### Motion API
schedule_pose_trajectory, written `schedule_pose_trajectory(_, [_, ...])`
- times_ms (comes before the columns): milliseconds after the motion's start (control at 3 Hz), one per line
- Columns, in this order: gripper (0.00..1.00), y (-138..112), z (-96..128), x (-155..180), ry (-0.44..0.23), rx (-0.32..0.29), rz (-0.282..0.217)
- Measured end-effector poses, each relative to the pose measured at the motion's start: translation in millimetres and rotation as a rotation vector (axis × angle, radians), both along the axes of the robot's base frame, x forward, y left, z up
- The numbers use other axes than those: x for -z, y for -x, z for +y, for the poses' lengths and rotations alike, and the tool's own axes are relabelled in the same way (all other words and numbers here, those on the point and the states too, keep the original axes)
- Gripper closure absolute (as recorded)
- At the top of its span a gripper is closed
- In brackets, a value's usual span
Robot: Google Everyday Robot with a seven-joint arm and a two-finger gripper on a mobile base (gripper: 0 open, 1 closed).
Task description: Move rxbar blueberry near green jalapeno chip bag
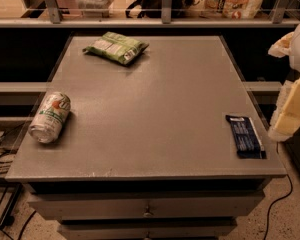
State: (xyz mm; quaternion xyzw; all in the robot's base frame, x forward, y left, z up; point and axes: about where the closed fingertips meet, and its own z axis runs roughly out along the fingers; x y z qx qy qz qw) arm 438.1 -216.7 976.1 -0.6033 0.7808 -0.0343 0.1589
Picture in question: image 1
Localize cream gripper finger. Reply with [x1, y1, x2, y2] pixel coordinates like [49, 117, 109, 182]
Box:
[268, 78, 300, 142]
[268, 32, 293, 58]

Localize metal shelf rail frame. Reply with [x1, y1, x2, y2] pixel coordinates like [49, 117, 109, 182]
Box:
[0, 0, 300, 27]

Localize green jalapeno chip bag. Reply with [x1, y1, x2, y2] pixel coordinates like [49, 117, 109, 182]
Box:
[83, 32, 149, 66]

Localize black cables left floor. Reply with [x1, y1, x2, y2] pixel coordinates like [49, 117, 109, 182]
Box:
[0, 122, 38, 240]

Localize drawer with knob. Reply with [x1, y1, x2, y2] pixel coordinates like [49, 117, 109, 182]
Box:
[28, 191, 264, 220]
[58, 219, 237, 240]

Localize lower drawer with knob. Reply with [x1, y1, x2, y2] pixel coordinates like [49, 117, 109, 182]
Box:
[58, 219, 237, 240]

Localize grey drawer cabinet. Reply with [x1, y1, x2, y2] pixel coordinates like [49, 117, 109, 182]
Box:
[7, 36, 286, 225]

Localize blue rxbar blueberry bar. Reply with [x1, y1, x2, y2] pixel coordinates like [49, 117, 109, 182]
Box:
[225, 115, 266, 159]

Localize white green soda can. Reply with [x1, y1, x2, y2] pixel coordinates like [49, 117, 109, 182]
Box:
[28, 92, 71, 143]

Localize top drawer with knob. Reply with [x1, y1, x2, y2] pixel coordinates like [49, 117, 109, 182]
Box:
[28, 191, 264, 220]

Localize clear plastic container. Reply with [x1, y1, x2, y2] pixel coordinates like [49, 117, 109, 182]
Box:
[76, 0, 114, 18]

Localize black cable right floor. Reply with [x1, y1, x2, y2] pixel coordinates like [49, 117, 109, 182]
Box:
[262, 143, 294, 240]

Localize black bag on shelf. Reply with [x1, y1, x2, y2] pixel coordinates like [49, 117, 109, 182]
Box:
[125, 0, 198, 18]

